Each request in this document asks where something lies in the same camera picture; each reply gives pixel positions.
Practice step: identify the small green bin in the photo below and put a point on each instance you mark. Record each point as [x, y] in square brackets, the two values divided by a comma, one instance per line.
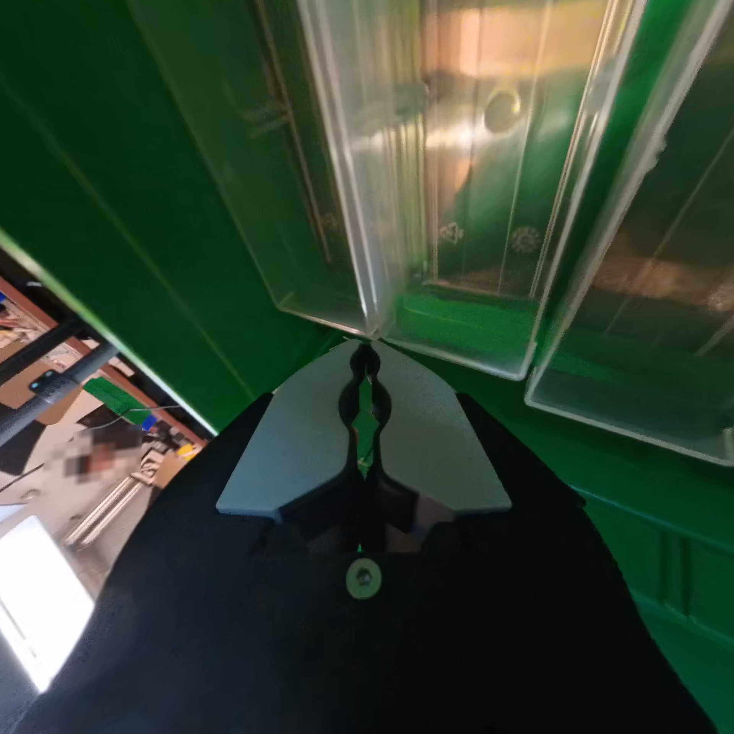
[114, 395]

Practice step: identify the black tripod pole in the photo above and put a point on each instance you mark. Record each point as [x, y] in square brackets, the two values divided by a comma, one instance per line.
[63, 378]

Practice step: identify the bright white panel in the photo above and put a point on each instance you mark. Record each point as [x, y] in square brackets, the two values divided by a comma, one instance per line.
[40, 602]

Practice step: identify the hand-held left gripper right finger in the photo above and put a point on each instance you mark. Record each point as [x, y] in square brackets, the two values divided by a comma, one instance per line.
[441, 447]

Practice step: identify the green plastic storage bin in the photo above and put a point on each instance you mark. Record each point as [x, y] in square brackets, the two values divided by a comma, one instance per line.
[114, 143]

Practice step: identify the clear plastic drawer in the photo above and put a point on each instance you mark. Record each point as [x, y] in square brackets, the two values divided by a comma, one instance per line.
[241, 143]
[487, 172]
[659, 344]

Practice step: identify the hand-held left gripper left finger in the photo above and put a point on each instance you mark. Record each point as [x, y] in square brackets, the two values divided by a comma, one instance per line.
[292, 447]

